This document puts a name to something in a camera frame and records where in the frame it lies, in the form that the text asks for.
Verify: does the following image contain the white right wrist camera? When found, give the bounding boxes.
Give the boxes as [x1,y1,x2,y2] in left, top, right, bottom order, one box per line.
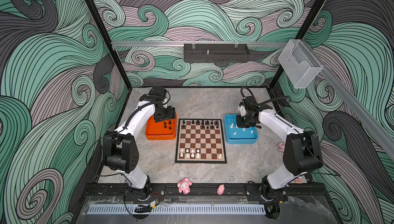
[238,105,247,117]

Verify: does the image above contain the blue plastic tray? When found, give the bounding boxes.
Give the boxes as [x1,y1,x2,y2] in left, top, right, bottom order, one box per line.
[224,114,258,145]

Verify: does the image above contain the black perforated wall shelf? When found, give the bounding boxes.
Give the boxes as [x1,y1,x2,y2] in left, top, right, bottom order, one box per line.
[183,44,250,64]

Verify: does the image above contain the clear acrylic wall box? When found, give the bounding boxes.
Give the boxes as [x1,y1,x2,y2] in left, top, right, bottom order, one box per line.
[278,39,323,89]

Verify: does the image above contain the brown cream chessboard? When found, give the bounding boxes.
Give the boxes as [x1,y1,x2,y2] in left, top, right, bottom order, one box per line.
[175,118,227,164]

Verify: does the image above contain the orange plastic tray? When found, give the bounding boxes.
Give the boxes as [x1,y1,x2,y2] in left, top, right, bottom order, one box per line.
[145,116,177,141]

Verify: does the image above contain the aluminium back wall rail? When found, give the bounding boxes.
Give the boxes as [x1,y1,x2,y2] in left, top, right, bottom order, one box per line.
[111,40,287,48]

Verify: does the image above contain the aluminium right wall rail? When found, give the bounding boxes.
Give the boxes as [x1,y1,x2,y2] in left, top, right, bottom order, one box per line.
[306,43,394,158]

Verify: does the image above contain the aluminium wall rail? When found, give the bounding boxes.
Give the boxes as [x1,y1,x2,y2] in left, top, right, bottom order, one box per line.
[111,40,287,48]
[306,43,394,158]

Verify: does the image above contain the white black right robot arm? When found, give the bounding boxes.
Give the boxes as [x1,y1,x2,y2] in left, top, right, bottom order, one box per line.
[236,96,323,198]

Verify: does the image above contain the pink white round figurine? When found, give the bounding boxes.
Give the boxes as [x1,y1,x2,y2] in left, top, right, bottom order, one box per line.
[278,143,285,154]

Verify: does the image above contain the pink pig plush toy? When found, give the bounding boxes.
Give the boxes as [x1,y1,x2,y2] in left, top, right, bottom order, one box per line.
[177,178,192,195]

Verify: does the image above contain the small pink pig figurine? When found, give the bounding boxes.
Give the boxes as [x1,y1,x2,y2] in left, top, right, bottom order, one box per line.
[216,184,225,195]

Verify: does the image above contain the black front mounting rail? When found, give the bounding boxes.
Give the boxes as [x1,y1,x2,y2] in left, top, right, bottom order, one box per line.
[83,183,327,201]

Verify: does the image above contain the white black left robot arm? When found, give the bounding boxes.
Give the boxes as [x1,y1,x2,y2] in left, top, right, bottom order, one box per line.
[102,86,175,197]

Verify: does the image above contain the white slotted cable duct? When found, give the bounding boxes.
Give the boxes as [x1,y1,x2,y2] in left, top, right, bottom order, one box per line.
[87,203,266,215]

